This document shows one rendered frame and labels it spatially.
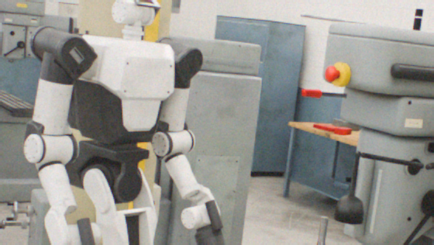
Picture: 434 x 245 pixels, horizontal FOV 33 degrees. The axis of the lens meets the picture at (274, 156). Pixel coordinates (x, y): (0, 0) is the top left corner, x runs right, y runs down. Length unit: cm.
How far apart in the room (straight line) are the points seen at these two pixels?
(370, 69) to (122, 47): 72
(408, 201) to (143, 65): 83
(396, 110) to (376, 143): 14
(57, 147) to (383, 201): 89
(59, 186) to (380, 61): 92
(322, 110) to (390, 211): 732
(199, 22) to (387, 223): 993
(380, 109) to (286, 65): 749
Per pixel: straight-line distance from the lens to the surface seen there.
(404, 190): 189
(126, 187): 220
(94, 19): 332
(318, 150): 922
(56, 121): 206
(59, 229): 197
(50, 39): 205
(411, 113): 182
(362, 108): 190
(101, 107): 211
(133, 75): 209
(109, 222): 217
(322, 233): 229
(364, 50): 176
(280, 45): 924
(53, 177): 205
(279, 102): 933
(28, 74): 1080
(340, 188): 824
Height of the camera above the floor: 184
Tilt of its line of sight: 9 degrees down
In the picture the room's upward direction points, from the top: 7 degrees clockwise
